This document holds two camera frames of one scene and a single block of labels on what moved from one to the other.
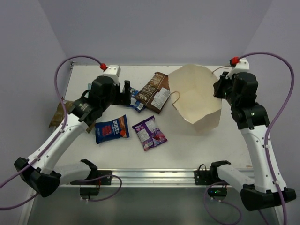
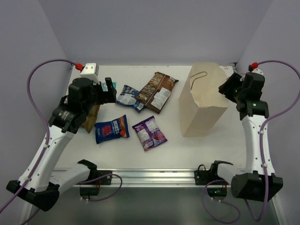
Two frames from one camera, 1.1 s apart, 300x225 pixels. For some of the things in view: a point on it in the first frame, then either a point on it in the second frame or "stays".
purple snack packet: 149,134 stays
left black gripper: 122,94 to 106,92
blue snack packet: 138,107 stays
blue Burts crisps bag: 106,131 stays
